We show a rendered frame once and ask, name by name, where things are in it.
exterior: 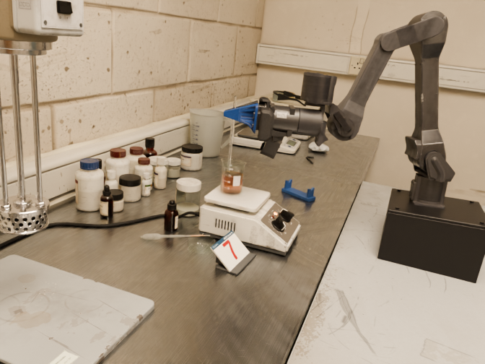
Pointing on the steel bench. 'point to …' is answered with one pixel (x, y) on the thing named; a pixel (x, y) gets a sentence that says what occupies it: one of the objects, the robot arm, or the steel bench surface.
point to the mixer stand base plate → (61, 315)
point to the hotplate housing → (242, 227)
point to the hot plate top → (245, 200)
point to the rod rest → (298, 192)
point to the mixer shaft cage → (30, 210)
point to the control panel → (284, 222)
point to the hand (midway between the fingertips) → (239, 115)
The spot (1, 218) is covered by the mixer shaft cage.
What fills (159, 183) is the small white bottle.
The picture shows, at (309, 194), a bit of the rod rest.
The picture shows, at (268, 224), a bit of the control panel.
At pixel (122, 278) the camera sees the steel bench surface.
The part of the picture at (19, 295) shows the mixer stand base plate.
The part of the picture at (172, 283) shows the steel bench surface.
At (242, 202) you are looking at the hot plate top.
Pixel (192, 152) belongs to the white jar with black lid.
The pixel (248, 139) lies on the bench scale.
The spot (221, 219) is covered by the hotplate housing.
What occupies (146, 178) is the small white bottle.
